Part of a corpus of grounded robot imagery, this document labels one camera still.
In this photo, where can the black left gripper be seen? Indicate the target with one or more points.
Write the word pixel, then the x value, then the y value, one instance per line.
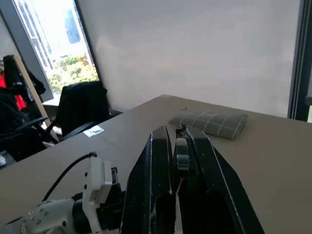
pixel 113 207

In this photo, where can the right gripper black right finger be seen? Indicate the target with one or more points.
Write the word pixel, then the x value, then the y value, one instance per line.
pixel 214 190

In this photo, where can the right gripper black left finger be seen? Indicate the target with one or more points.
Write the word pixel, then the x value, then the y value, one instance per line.
pixel 146 185

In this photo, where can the grey checked folded cloth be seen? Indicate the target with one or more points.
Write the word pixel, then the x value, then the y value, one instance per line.
pixel 214 123

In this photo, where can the black office chair with jacket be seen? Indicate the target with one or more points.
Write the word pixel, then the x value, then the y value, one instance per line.
pixel 81 107

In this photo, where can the black armrest chair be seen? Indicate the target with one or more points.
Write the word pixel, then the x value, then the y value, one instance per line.
pixel 19 136

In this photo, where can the light wooden board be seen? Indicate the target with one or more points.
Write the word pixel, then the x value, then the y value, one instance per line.
pixel 34 92

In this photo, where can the red garment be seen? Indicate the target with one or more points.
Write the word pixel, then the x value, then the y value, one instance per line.
pixel 20 101

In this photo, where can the black hanging garment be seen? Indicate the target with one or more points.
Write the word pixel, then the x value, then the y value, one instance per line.
pixel 13 73

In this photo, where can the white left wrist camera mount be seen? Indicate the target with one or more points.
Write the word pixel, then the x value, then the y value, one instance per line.
pixel 93 180

